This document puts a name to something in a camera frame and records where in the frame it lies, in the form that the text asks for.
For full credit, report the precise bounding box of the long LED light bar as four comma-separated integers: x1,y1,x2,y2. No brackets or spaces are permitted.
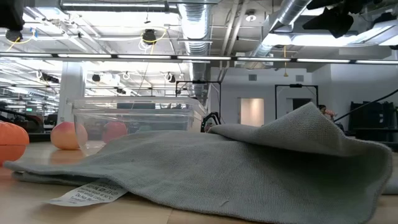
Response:
0,52,398,65

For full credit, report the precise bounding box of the orange toy fruit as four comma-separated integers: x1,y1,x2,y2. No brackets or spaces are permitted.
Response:
0,121,30,166

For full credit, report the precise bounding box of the clear plastic tupperware container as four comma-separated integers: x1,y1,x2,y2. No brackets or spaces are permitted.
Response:
67,96,208,156

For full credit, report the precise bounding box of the peach toy fruit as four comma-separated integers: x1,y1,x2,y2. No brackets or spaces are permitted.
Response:
50,121,88,151

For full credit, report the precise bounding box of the grey knitted cloth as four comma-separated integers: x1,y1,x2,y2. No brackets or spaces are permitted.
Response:
2,101,398,224

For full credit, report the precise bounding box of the black shelving unit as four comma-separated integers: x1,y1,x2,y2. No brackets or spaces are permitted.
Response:
348,101,398,144

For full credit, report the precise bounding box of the black background rig frame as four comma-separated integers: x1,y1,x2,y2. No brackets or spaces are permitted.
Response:
274,83,319,111

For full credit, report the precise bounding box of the red toy bell pepper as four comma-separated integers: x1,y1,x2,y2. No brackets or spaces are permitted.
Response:
101,121,129,144

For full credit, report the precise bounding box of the person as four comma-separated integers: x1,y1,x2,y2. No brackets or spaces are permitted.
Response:
317,105,338,123

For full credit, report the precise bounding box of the white pillar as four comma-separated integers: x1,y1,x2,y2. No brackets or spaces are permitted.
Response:
57,61,86,125

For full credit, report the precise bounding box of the slim silver duct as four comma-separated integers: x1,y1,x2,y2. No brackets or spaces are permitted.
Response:
245,0,313,68

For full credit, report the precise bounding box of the lit doorway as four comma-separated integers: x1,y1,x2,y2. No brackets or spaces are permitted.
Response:
239,98,265,128

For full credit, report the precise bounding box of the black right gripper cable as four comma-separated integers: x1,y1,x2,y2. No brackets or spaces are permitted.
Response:
334,88,398,123

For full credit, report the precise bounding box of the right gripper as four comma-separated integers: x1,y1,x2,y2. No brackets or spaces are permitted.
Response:
303,0,398,39

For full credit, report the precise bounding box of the black ceiling camera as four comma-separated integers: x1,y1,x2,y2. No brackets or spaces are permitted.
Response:
142,29,158,44
5,29,23,43

